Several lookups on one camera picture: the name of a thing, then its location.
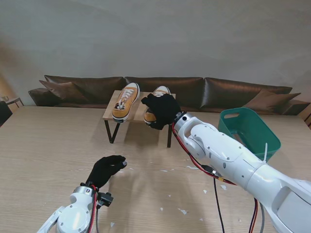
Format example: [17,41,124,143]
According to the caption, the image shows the small wooden stand black legs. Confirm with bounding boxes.
[102,90,176,148]

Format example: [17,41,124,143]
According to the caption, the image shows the grey braided cable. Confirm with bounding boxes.
[95,206,101,233]

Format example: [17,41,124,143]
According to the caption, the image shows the light wooden furniture piece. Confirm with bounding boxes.
[300,111,311,129]

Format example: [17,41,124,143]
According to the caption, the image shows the red black left arm cable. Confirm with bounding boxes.
[87,185,98,233]

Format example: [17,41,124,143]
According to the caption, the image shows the small background side table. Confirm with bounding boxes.
[0,96,24,109]

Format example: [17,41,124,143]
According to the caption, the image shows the yellow canvas sneaker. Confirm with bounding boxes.
[143,85,171,126]
[112,82,141,124]

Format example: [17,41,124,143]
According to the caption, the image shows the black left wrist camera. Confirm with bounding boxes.
[97,191,114,208]

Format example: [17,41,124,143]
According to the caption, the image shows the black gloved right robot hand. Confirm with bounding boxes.
[140,94,182,131]

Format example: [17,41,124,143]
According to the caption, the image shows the teal plastic basin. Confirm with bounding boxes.
[217,107,282,163]

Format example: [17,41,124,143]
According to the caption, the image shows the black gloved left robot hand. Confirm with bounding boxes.
[85,155,127,189]

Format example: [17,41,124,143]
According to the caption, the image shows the brown leather sofa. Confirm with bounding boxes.
[28,75,311,116]

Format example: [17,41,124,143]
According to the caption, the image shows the brown cushion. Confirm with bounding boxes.
[245,89,302,115]
[39,80,89,102]

